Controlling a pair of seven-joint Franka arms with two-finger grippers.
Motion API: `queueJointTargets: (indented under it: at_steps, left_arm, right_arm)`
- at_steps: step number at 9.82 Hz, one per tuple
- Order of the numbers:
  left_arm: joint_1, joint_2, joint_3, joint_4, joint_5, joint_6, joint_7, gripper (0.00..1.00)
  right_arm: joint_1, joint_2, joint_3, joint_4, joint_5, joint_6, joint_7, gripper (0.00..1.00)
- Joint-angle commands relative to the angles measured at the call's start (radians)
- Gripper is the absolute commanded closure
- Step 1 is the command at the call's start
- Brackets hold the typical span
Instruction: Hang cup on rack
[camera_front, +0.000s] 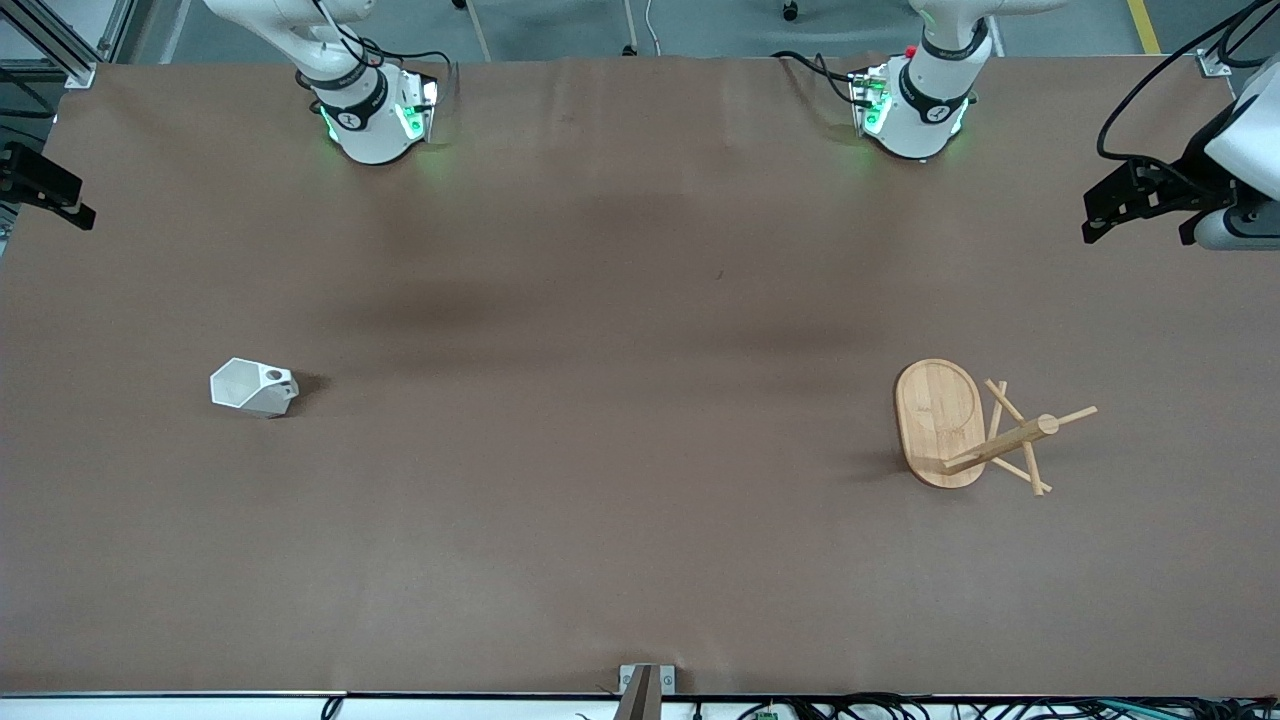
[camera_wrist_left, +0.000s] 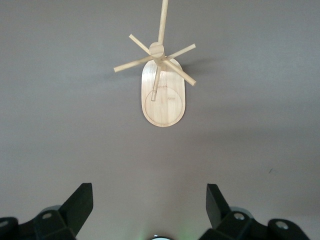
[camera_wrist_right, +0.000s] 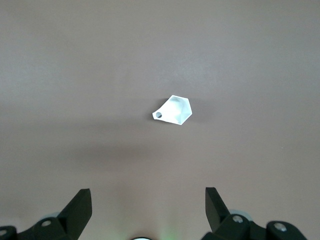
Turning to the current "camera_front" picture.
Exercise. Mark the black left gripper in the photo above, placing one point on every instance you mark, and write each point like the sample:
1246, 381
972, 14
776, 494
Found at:
1193, 164

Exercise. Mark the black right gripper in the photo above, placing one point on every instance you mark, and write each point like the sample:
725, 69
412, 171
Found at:
30, 176

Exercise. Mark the white hexagonal cup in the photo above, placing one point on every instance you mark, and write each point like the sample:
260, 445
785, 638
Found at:
240, 385

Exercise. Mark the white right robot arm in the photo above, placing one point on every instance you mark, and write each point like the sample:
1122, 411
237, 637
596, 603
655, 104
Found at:
370, 130

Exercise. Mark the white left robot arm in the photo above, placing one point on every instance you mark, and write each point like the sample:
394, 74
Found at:
925, 115

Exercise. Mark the wooden cup rack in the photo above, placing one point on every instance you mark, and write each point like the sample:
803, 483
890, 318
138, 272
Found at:
940, 420

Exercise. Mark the aluminium frame profile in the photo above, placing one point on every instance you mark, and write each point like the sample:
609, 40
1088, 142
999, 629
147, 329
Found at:
50, 40
1225, 55

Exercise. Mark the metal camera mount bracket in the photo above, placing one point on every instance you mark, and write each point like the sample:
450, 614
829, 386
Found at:
645, 685

